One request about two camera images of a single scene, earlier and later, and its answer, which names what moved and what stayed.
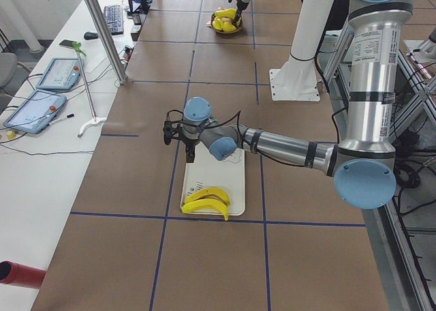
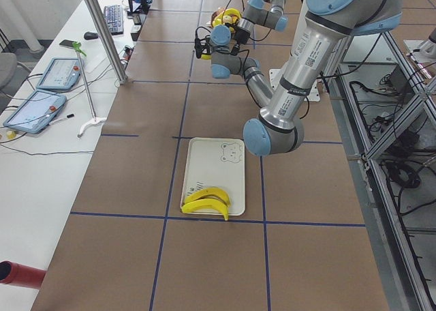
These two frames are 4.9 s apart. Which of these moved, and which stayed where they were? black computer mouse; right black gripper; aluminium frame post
Moved: right black gripper
Stayed: black computer mouse; aluminium frame post
